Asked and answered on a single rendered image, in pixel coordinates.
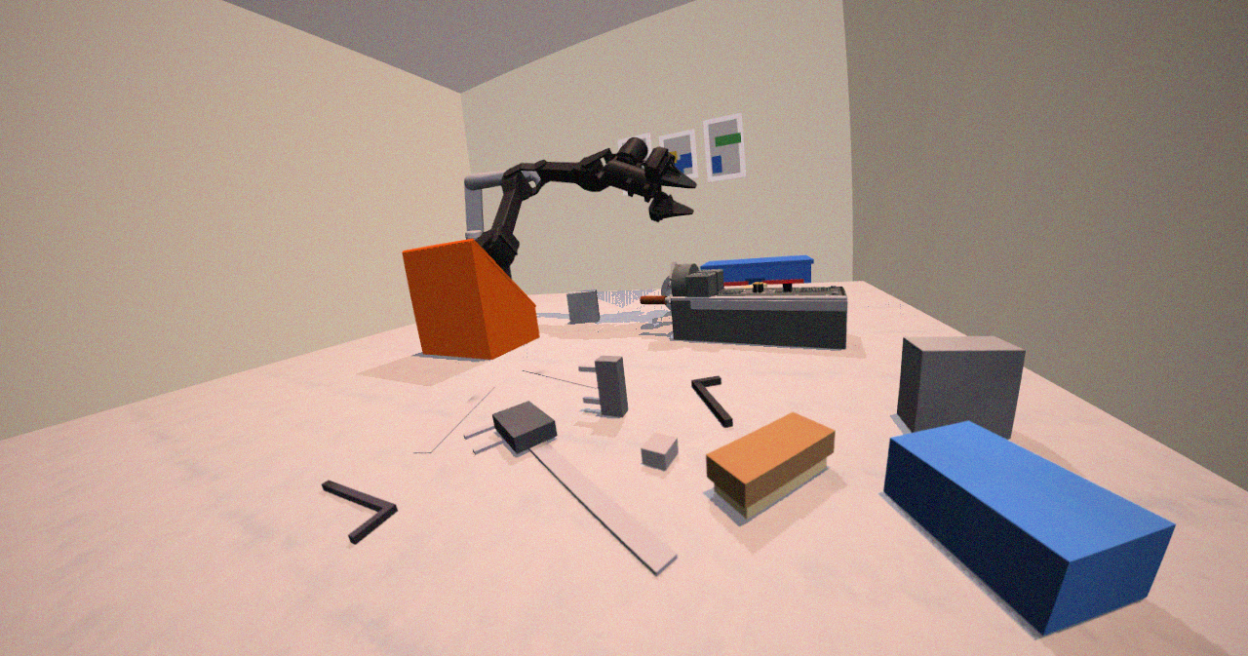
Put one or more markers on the blue rectangular block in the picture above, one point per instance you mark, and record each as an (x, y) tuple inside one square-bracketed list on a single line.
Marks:
[(1056, 547)]

